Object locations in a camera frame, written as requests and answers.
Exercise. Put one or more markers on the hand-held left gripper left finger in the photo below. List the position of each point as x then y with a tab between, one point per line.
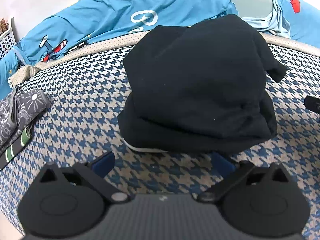
103	163

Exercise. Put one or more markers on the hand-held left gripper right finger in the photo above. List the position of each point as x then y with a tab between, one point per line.
222	165

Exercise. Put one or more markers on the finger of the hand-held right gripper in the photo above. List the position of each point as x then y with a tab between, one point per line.
312	103

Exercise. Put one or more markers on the black t-shirt with red print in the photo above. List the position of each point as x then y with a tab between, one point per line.
195	85

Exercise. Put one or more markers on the black garment with green stripes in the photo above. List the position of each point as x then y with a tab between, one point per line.
15	147

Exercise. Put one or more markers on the grey patterned folded cloth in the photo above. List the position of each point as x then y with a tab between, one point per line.
27	105

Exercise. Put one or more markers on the blue airplane print cover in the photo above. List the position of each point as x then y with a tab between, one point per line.
100	15

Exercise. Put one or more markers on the white perforated basket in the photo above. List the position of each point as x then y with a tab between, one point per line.
6	42

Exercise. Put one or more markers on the brown bundle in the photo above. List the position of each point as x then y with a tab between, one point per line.
3	26

